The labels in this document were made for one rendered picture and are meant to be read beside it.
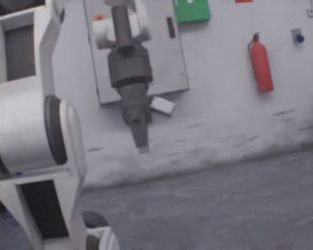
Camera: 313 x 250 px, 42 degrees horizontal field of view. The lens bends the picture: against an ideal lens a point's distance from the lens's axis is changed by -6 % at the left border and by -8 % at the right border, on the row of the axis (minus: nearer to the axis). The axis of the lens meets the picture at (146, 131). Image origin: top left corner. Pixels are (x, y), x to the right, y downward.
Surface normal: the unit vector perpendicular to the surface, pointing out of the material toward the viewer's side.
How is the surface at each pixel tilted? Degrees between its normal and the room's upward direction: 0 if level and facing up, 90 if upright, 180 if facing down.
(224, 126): 90
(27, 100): 66
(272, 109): 90
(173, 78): 90
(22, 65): 80
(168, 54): 90
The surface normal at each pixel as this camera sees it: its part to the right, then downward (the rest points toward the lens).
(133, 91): -0.05, -0.15
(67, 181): 0.01, 0.21
